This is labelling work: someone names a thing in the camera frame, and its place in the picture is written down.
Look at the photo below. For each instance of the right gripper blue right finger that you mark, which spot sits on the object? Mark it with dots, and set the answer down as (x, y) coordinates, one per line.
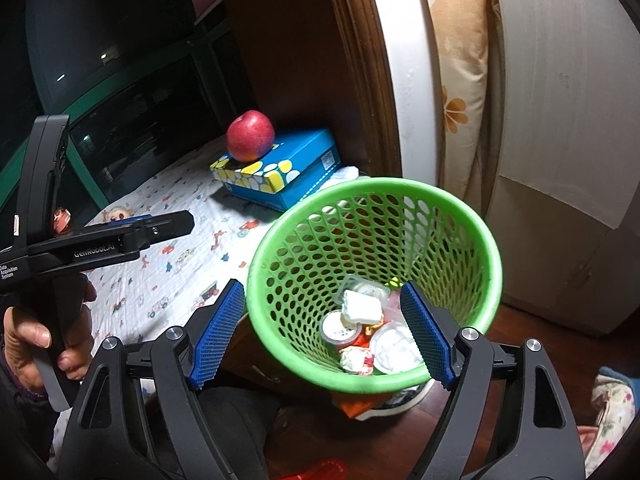
(430, 328)

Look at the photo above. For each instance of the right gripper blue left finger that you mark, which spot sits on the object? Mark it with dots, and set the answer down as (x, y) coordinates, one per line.
(210, 330)

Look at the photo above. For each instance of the white round plastic lid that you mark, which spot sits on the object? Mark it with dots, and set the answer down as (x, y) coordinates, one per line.
(394, 349)

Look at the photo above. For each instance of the patterned paper ball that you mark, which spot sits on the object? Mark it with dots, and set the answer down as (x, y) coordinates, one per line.
(357, 360)

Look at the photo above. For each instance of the small sauce cup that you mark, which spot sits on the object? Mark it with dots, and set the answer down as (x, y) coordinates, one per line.
(337, 332)

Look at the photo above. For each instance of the green plastic trash basket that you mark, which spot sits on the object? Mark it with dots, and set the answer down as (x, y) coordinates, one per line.
(388, 231)

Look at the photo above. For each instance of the pink snack packet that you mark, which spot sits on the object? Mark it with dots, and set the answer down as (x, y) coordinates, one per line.
(391, 308)

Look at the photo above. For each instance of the orange snack wrapper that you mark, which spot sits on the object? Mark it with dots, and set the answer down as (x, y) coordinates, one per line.
(362, 341)

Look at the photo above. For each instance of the clear plastic cup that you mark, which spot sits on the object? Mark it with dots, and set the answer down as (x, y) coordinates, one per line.
(356, 283)

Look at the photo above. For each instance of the person's left hand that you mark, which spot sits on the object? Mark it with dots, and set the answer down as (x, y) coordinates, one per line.
(22, 334)

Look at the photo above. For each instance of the white cartoon print blanket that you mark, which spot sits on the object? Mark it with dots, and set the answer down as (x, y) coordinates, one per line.
(137, 300)

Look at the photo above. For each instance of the white skull toy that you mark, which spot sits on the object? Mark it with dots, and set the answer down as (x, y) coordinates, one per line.
(117, 213)

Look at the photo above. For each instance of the grey white cabinet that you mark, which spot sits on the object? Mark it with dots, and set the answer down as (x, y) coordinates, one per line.
(565, 205)

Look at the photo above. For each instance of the floral cloth on floor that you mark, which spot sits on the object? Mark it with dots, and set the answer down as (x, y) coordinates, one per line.
(616, 398)

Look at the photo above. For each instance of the blue yellow tissue box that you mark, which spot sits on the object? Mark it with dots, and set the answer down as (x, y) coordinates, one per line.
(297, 166)

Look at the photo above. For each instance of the red apple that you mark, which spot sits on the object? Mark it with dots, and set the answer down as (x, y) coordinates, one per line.
(250, 136)

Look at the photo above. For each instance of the floral beige pillow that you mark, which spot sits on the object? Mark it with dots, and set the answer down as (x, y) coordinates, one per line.
(461, 35)

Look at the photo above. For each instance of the green window frame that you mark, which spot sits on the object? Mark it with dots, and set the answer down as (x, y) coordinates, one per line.
(11, 173)

